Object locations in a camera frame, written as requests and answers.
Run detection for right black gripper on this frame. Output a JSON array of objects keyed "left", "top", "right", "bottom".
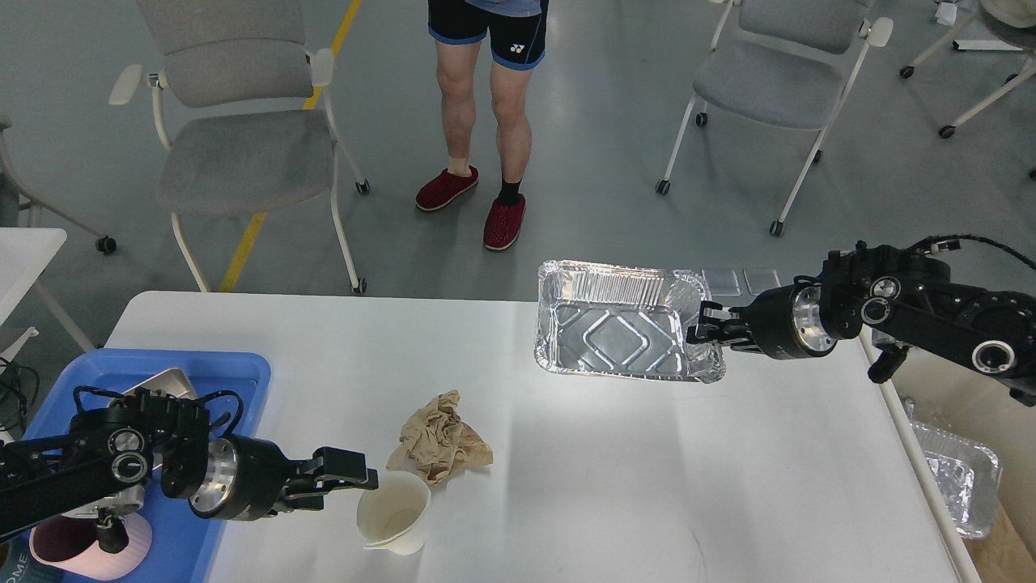
[{"left": 686, "top": 282, "right": 839, "bottom": 360}]

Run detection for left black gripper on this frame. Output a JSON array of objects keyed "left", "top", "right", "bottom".
[{"left": 189, "top": 436, "right": 379, "bottom": 521}]

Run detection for white paper cup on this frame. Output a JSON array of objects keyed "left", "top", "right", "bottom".
[{"left": 356, "top": 471, "right": 431, "bottom": 555}]

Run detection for aluminium foil tray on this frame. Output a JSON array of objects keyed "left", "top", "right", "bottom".
[{"left": 534, "top": 261, "right": 726, "bottom": 383}]

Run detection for square steel tray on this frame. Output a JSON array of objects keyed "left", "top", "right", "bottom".
[{"left": 107, "top": 368, "right": 197, "bottom": 414}]

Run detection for pink ribbed mug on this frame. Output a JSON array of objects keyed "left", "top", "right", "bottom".
[{"left": 29, "top": 513, "right": 152, "bottom": 581}]

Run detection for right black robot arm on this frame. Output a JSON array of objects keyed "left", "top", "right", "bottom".
[{"left": 686, "top": 235, "right": 1035, "bottom": 406}]

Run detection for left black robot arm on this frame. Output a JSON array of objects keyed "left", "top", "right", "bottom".
[{"left": 2, "top": 386, "right": 379, "bottom": 553}]

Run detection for floor socket plate left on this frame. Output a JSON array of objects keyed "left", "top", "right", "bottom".
[{"left": 702, "top": 269, "right": 741, "bottom": 296}]

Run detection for crumpled brown paper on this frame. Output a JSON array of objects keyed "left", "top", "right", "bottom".
[{"left": 386, "top": 390, "right": 495, "bottom": 486}]

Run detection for blue plastic tray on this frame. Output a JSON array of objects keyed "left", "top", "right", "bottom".
[{"left": 23, "top": 349, "right": 271, "bottom": 583}]

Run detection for white plastic bin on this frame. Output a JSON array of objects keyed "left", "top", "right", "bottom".
[{"left": 892, "top": 348, "right": 1035, "bottom": 582}]

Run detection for grey chair right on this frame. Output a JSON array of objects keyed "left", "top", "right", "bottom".
[{"left": 655, "top": 1, "right": 894, "bottom": 237}]

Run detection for grey chair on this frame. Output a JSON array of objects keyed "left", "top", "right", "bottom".
[
  {"left": 1, "top": 114, "right": 117, "bottom": 256},
  {"left": 108, "top": 1, "right": 369, "bottom": 294},
  {"left": 655, "top": 1, "right": 894, "bottom": 237}
]

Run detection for person in black shirt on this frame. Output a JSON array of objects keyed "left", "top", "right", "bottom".
[{"left": 415, "top": 0, "right": 550, "bottom": 252}]

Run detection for white side table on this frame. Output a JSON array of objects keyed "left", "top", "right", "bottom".
[{"left": 1, "top": 228, "right": 96, "bottom": 353}]

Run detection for grey chair far left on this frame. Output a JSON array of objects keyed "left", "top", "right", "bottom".
[{"left": 1, "top": 114, "right": 117, "bottom": 256}]

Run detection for chair far right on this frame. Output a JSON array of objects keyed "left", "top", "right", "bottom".
[{"left": 898, "top": 0, "right": 1036, "bottom": 180}]

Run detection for black cables at left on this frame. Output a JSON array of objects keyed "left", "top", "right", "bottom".
[{"left": 0, "top": 359, "right": 40, "bottom": 438}]

